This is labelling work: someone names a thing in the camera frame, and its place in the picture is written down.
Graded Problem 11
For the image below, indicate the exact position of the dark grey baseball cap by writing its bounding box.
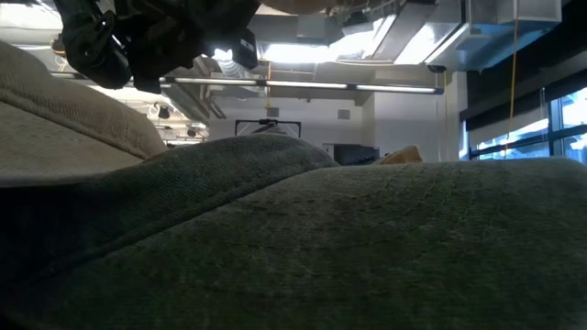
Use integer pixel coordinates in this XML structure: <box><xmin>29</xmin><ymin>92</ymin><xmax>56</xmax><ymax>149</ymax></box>
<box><xmin>0</xmin><ymin>133</ymin><xmax>587</xmax><ymax>330</ymax></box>

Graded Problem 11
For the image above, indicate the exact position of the dark framed window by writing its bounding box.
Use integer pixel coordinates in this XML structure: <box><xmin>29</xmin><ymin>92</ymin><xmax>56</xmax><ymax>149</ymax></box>
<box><xmin>467</xmin><ymin>86</ymin><xmax>587</xmax><ymax>161</ymax></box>

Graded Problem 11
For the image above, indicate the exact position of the beige baseball cap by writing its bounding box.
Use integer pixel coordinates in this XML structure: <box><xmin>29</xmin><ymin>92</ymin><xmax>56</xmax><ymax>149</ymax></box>
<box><xmin>379</xmin><ymin>145</ymin><xmax>424</xmax><ymax>165</ymax></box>
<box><xmin>0</xmin><ymin>39</ymin><xmax>169</xmax><ymax>188</ymax></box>

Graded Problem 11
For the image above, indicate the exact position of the rectangular metal air duct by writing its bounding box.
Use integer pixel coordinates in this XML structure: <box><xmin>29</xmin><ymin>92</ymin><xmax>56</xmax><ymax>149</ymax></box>
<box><xmin>424</xmin><ymin>0</ymin><xmax>563</xmax><ymax>72</ymax></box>

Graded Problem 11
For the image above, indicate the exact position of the black background screen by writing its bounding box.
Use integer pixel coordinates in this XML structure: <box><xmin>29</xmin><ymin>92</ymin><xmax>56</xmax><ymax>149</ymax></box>
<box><xmin>333</xmin><ymin>143</ymin><xmax>381</xmax><ymax>166</ymax></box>

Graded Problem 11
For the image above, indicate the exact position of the long ceiling light bar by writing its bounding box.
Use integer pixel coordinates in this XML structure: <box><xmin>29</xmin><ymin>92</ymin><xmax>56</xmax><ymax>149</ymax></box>
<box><xmin>50</xmin><ymin>71</ymin><xmax>445</xmax><ymax>95</ymax></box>

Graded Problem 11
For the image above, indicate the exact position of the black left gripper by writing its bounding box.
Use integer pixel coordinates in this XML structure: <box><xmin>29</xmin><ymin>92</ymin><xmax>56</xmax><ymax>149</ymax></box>
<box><xmin>114</xmin><ymin>0</ymin><xmax>260</xmax><ymax>95</ymax></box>

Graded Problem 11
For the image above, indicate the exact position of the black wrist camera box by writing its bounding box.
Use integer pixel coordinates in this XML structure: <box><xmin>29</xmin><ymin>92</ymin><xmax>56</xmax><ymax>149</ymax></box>
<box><xmin>230</xmin><ymin>27</ymin><xmax>259</xmax><ymax>71</ymax></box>

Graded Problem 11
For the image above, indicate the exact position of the yellow hanging cable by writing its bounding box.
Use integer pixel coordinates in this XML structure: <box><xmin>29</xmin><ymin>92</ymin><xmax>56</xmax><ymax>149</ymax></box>
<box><xmin>507</xmin><ymin>17</ymin><xmax>519</xmax><ymax>160</ymax></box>

